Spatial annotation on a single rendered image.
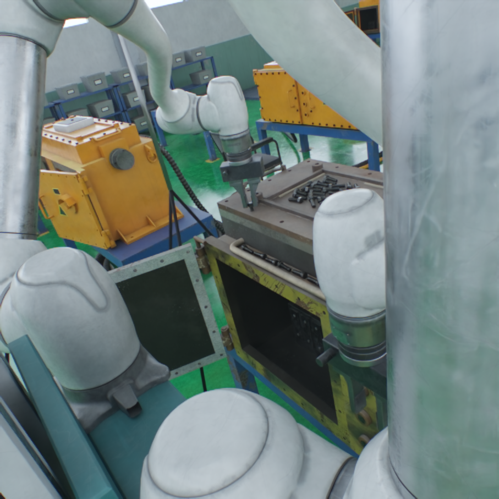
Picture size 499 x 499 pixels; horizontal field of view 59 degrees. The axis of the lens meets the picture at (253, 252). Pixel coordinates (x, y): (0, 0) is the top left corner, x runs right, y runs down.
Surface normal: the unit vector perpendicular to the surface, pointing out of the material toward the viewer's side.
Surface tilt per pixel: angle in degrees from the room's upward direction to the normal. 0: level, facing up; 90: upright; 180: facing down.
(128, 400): 7
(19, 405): 90
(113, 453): 0
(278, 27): 110
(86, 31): 90
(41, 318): 75
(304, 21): 93
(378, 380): 90
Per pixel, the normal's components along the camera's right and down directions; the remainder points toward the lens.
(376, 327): 0.26, 0.44
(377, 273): -0.39, 0.36
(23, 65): 0.64, 0.01
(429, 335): -0.80, 0.31
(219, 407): -0.30, -0.84
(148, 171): 0.62, 0.28
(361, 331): -0.16, 0.52
